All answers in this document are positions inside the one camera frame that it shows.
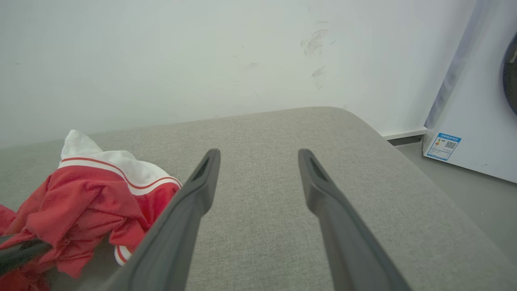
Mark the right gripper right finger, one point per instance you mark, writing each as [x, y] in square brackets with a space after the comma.
[347, 250]

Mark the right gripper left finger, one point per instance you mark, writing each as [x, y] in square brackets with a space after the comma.
[169, 242]

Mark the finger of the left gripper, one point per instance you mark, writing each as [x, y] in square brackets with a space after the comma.
[22, 252]

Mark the red and white garment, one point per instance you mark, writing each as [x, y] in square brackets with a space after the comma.
[80, 198]

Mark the white baseboard strip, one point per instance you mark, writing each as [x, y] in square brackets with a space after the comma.
[404, 134]

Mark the blue white energy label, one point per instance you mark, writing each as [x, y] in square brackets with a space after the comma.
[443, 146]

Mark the white washing machine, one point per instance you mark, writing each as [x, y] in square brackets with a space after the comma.
[476, 113]

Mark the dark washing machine door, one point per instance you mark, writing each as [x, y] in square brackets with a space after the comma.
[511, 76]

